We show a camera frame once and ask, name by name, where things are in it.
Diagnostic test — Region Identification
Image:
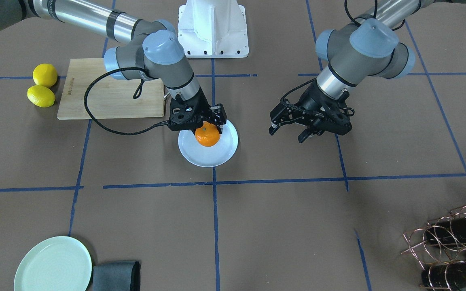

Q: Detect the orange fruit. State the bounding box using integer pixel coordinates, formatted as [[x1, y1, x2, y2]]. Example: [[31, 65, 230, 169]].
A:
[[194, 121, 221, 147]]

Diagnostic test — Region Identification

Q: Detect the light blue plate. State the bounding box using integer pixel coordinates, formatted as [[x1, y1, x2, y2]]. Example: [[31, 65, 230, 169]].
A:
[[178, 120, 239, 167]]

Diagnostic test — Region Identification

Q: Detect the green plate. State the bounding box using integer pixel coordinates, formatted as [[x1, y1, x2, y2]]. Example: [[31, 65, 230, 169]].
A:
[[13, 236, 93, 291]]

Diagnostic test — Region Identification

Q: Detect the wooden cutting board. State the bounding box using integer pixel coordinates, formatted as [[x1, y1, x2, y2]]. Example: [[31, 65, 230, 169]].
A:
[[57, 58, 166, 120]]

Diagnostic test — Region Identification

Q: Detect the yellow lemon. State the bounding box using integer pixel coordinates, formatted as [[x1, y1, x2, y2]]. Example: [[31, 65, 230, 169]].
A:
[[32, 64, 59, 88], [27, 85, 56, 108]]

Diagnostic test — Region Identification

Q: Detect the dark grey folded cloth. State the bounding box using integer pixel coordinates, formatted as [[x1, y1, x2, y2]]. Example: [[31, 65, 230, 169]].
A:
[[92, 260, 141, 291]]

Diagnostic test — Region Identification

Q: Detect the dark wine bottle back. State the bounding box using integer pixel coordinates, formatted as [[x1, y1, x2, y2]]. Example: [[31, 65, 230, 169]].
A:
[[425, 217, 466, 247]]

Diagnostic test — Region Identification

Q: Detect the dark wine bottle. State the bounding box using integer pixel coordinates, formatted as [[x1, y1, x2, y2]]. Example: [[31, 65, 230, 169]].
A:
[[421, 263, 466, 291], [425, 217, 466, 247]]

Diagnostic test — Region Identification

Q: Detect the dark wine bottle front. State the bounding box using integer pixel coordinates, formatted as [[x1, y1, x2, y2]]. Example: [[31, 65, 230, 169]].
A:
[[421, 263, 466, 291]]

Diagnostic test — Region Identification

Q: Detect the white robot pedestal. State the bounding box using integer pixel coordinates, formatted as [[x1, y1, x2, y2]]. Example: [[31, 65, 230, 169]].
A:
[[178, 0, 250, 59]]

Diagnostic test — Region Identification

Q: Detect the copper wire bottle rack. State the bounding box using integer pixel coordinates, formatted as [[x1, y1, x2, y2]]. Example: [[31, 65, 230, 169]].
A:
[[403, 206, 466, 291]]

